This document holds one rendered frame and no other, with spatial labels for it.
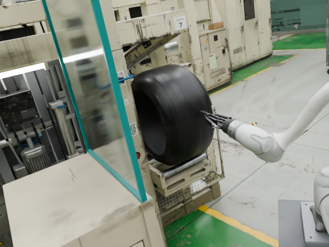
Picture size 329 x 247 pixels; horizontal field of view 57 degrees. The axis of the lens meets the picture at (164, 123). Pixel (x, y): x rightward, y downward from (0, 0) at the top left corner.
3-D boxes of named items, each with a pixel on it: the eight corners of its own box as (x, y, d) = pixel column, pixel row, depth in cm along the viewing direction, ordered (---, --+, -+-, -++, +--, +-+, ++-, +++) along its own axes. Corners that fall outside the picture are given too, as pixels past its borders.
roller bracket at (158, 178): (162, 189, 172) (159, 175, 168) (132, 167, 205) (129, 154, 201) (167, 187, 173) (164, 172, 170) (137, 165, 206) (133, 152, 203)
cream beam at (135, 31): (108, 51, 176) (102, 25, 171) (94, 50, 197) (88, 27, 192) (190, 31, 203) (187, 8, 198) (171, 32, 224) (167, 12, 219)
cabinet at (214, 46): (207, 95, 628) (198, 34, 585) (187, 93, 671) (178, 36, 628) (233, 83, 680) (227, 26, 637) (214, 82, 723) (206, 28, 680)
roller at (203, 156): (161, 177, 173) (157, 172, 176) (161, 182, 176) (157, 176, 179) (208, 155, 188) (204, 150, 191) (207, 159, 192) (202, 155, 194)
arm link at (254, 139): (229, 138, 135) (244, 148, 143) (256, 152, 123) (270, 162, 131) (242, 117, 135) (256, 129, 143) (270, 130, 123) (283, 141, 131)
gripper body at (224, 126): (239, 118, 143) (225, 112, 150) (226, 124, 139) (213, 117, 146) (239, 132, 146) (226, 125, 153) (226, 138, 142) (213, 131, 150)
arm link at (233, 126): (234, 127, 134) (225, 122, 139) (234, 144, 138) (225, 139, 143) (248, 120, 138) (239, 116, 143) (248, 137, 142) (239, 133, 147)
